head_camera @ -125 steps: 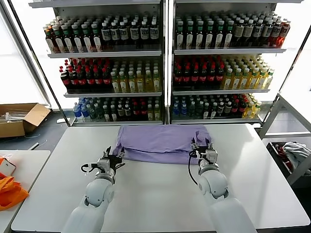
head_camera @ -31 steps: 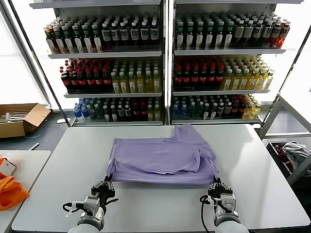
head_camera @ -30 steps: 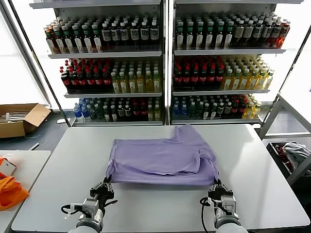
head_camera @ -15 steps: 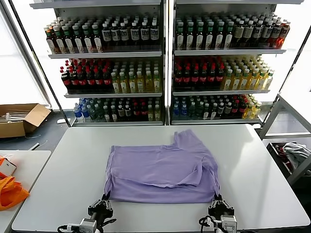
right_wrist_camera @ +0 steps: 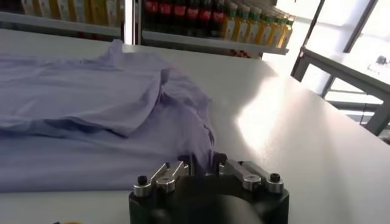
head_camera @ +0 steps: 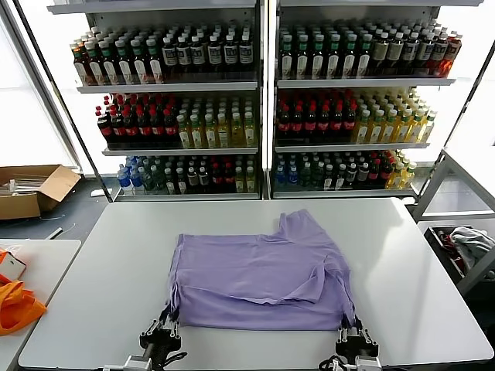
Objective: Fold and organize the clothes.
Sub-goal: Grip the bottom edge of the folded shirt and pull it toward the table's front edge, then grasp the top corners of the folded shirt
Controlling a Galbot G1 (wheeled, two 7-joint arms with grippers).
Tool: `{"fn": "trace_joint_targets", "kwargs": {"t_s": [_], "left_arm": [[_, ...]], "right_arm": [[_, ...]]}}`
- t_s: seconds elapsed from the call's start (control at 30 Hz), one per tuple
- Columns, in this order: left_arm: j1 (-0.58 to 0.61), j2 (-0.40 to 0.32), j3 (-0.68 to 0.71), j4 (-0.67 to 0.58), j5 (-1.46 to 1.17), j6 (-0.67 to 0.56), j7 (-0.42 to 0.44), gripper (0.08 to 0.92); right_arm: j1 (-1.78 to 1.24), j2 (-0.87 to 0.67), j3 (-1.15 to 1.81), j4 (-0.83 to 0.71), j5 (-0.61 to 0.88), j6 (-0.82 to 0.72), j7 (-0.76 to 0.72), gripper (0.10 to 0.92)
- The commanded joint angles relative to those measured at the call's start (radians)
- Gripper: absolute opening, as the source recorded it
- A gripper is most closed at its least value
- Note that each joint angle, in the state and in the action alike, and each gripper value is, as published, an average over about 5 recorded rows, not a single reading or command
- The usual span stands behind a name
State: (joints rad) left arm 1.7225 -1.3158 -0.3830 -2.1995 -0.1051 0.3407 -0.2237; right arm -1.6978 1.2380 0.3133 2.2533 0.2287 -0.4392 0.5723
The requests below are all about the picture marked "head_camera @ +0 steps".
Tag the black storage bin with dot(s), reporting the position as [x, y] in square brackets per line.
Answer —
[437, 247]

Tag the green soda bottle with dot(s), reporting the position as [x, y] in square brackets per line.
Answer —
[305, 175]
[149, 181]
[318, 175]

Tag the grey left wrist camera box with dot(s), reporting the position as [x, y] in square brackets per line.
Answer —
[137, 363]

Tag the thin black pole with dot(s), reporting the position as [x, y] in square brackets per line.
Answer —
[71, 116]

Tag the orange drink bottle grey label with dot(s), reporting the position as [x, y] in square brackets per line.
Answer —
[439, 52]
[451, 50]

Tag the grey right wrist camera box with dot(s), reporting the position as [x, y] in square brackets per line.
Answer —
[368, 364]

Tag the short white stick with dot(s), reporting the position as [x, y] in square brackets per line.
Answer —
[55, 233]

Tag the dark bottle beige label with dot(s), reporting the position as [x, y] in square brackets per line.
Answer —
[395, 52]
[381, 52]

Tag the dark drink bottle grey label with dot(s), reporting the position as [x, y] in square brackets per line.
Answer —
[214, 54]
[245, 52]
[198, 54]
[425, 50]
[169, 54]
[410, 50]
[184, 54]
[230, 54]

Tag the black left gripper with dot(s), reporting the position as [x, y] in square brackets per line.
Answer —
[160, 346]

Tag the orange cloth bag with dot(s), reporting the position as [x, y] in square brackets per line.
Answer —
[15, 309]

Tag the dark bottle white cap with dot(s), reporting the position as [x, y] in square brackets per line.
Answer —
[170, 183]
[340, 178]
[328, 178]
[181, 183]

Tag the grey metal frame table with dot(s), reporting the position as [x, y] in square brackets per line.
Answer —
[432, 185]

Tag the small cola bottle red label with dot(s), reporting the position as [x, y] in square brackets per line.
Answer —
[229, 178]
[385, 170]
[374, 172]
[216, 178]

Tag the grey window frame post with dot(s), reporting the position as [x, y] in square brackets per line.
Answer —
[45, 96]

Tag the purple t-shirt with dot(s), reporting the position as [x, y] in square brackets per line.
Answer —
[251, 270]

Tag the white strips bundle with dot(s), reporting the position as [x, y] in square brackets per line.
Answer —
[21, 185]

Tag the brown cardboard box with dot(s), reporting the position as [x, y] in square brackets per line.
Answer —
[23, 205]

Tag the red garment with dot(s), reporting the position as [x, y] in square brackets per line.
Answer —
[448, 239]

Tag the white side table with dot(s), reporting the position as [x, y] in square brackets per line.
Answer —
[54, 266]

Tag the small white flat object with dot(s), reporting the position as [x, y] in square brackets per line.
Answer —
[97, 192]

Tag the grey garment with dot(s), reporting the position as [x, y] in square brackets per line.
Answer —
[470, 241]

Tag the grey metal shelf unit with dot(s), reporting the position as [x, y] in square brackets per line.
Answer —
[363, 82]
[166, 87]

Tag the cola bottle red cap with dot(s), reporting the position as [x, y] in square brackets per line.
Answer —
[130, 130]
[297, 125]
[283, 125]
[337, 124]
[310, 125]
[324, 125]
[157, 130]
[103, 129]
[117, 130]
[170, 129]
[144, 130]
[350, 124]

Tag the small dark bottle grey label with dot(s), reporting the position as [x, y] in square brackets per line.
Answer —
[351, 174]
[362, 174]
[192, 175]
[203, 175]

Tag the yellow juice bottle white cap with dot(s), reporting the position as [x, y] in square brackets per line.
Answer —
[396, 178]
[408, 175]

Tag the blue water bottle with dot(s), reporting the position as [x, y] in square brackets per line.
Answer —
[279, 175]
[123, 181]
[136, 181]
[292, 175]

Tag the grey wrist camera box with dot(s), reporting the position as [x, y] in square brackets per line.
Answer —
[137, 363]
[368, 364]

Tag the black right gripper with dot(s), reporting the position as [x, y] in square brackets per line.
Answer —
[356, 349]

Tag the pale green drink bottle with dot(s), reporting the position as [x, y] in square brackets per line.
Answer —
[250, 181]
[239, 181]

